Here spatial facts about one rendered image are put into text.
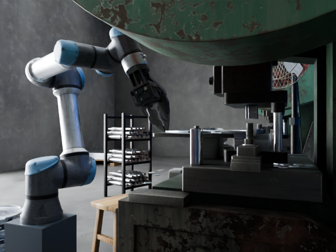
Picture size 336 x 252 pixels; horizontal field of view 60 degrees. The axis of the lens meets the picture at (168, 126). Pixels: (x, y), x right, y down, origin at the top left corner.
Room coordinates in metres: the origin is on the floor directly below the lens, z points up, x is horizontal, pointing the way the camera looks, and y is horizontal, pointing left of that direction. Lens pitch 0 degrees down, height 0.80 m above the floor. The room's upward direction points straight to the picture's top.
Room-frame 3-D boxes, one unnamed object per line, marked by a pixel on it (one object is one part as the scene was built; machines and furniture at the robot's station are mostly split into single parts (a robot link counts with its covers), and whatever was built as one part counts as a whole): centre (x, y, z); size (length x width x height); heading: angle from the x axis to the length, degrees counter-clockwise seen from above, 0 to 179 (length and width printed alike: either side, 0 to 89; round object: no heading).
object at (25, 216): (1.11, 0.48, 0.50); 0.15 x 0.15 x 0.10
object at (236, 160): (0.69, -0.19, 0.76); 0.17 x 0.06 x 0.10; 158
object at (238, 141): (0.85, -0.25, 0.76); 0.15 x 0.09 x 0.05; 158
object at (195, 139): (0.73, -0.07, 0.75); 0.03 x 0.03 x 0.10; 68
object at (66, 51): (1.06, 0.43, 1.02); 0.49 x 0.11 x 0.12; 42
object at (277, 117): (0.75, -0.28, 0.81); 0.02 x 0.02 x 0.14
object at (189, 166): (0.85, -0.25, 0.68); 0.45 x 0.30 x 0.06; 158
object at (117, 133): (3.39, 0.47, 0.47); 0.46 x 0.43 x 0.95; 48
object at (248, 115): (0.85, -0.24, 0.84); 0.05 x 0.03 x 0.04; 158
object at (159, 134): (0.91, -0.09, 0.72); 0.25 x 0.14 x 0.14; 68
